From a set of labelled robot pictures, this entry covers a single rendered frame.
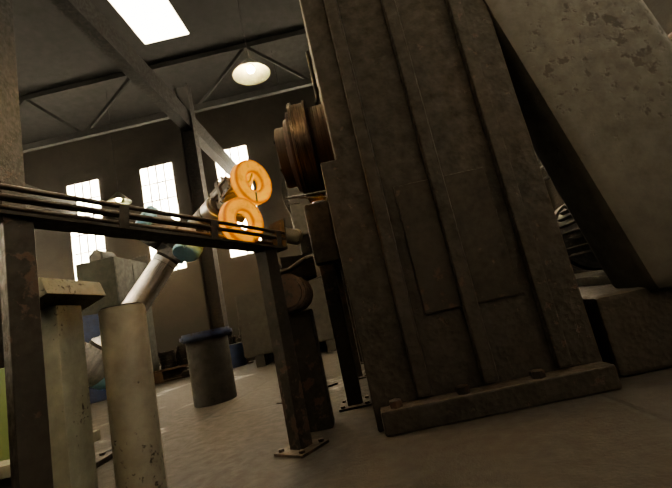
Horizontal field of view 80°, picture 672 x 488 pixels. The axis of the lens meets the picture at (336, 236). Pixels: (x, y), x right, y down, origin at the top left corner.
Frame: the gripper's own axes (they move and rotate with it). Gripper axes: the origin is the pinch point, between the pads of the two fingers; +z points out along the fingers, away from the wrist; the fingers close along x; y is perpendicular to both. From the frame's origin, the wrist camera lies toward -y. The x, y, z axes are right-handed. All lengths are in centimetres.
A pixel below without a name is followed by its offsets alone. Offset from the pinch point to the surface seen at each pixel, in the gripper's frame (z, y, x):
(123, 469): -42, -68, -40
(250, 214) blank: -2.5, -13.6, -4.1
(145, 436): -37, -62, -36
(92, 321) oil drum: -356, 97, 86
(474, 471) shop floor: 29, -99, -5
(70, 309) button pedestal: -40, -23, -45
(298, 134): 5.1, 23.5, 31.9
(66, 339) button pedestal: -41, -31, -47
